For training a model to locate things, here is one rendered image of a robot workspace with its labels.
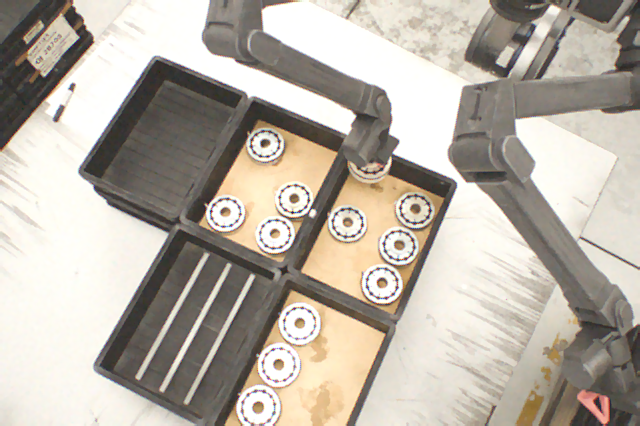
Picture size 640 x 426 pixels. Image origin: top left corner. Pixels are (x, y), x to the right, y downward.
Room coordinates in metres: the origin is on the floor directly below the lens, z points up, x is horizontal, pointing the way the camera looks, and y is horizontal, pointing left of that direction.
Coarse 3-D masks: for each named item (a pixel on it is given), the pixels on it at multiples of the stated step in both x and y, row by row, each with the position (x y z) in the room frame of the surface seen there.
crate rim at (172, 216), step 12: (156, 60) 0.97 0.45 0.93; (168, 60) 0.97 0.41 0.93; (144, 72) 0.94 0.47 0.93; (192, 72) 0.93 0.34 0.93; (216, 84) 0.89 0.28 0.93; (132, 96) 0.86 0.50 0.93; (120, 108) 0.82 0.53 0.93; (240, 108) 0.82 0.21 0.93; (228, 120) 0.78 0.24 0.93; (108, 132) 0.75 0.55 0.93; (96, 144) 0.72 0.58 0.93; (216, 144) 0.71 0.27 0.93; (84, 168) 0.65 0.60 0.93; (204, 168) 0.65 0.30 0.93; (96, 180) 0.62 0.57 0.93; (120, 192) 0.58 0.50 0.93; (192, 192) 0.58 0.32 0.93; (144, 204) 0.55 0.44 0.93; (180, 204) 0.55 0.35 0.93; (168, 216) 0.52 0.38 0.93
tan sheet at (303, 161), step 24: (288, 144) 0.76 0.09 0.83; (312, 144) 0.76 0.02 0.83; (240, 168) 0.69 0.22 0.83; (264, 168) 0.69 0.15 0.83; (288, 168) 0.69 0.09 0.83; (312, 168) 0.69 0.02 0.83; (240, 192) 0.62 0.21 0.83; (264, 192) 0.62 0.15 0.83; (264, 216) 0.55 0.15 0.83; (240, 240) 0.48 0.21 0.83
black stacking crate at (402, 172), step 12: (348, 168) 0.68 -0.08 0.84; (396, 168) 0.66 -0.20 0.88; (408, 168) 0.65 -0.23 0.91; (408, 180) 0.64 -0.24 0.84; (420, 180) 0.63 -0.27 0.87; (432, 180) 0.62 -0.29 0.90; (336, 192) 0.61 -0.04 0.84; (432, 192) 0.61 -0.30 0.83; (444, 192) 0.60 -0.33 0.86; (324, 216) 0.55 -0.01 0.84; (432, 228) 0.48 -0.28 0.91; (312, 240) 0.48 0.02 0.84; (300, 264) 0.41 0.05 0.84; (396, 312) 0.28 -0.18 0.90
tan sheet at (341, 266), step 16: (352, 176) 0.66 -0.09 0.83; (352, 192) 0.62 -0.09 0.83; (368, 192) 0.61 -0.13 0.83; (384, 192) 0.61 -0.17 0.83; (400, 192) 0.61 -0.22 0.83; (368, 208) 0.57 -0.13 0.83; (384, 208) 0.57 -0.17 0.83; (368, 224) 0.52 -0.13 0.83; (384, 224) 0.52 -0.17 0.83; (432, 224) 0.52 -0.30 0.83; (320, 240) 0.48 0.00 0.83; (368, 240) 0.48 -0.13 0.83; (320, 256) 0.44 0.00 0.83; (336, 256) 0.44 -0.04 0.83; (352, 256) 0.44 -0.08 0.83; (368, 256) 0.44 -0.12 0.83; (416, 256) 0.43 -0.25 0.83; (304, 272) 0.40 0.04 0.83; (320, 272) 0.39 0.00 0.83; (336, 272) 0.39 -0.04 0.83; (352, 272) 0.39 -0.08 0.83; (400, 272) 0.39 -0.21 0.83; (352, 288) 0.35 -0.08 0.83
